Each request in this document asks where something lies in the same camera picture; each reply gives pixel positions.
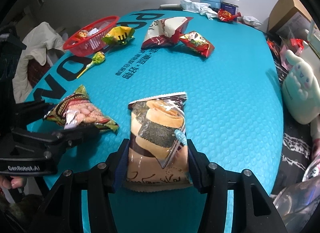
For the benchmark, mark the small white red snack packet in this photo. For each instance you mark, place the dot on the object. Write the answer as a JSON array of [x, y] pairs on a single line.
[[97, 28]]

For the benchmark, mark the yellow green lollipop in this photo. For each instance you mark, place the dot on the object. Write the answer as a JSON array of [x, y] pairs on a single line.
[[97, 59]]

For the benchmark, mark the white red snack bag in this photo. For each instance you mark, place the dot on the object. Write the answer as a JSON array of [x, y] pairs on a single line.
[[165, 32]]

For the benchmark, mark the person's left hand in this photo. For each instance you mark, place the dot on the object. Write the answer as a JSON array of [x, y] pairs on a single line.
[[13, 183]]

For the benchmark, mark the white flat box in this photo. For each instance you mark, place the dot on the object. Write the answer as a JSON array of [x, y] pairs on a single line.
[[170, 7]]

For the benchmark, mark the clear bag with pastry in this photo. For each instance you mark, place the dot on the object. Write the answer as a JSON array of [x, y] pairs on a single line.
[[81, 35]]

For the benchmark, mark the white cinnamoroll plush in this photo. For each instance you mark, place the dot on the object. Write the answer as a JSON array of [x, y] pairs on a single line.
[[300, 90]]

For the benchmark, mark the white jar blue label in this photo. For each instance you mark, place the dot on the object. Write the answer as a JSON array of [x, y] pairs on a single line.
[[232, 6]]

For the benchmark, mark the teal bubble mailer mat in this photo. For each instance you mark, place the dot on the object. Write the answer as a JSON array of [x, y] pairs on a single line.
[[229, 103]]

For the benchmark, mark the crumpled white tissue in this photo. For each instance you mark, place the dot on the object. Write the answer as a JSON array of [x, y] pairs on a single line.
[[200, 8]]

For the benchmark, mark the red plaid garment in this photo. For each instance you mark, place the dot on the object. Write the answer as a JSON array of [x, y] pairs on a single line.
[[35, 71]]

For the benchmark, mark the red plastic basket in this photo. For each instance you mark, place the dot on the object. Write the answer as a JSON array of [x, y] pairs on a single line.
[[93, 43]]

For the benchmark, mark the open cardboard box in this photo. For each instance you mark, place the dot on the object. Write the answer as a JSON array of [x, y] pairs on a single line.
[[288, 15]]

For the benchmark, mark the brown seaweed roll snack bag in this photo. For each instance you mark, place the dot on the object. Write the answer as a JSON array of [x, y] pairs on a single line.
[[158, 151]]

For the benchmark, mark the white quilted jacket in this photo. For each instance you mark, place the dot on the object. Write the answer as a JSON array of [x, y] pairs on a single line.
[[38, 41]]

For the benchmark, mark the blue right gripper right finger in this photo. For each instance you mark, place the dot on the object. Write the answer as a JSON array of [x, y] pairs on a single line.
[[194, 166]]

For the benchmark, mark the red candy wrapper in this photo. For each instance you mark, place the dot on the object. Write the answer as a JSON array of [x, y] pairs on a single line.
[[226, 16]]

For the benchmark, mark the green peanut snack bag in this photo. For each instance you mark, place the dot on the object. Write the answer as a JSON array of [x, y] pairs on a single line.
[[77, 110]]

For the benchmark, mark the yellow snack packet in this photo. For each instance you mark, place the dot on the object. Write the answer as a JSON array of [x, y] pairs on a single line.
[[119, 35]]

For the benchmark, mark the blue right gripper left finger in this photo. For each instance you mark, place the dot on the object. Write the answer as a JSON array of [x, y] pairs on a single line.
[[120, 164]]

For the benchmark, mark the red spicy snack packet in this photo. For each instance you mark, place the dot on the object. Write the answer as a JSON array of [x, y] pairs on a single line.
[[196, 42]]

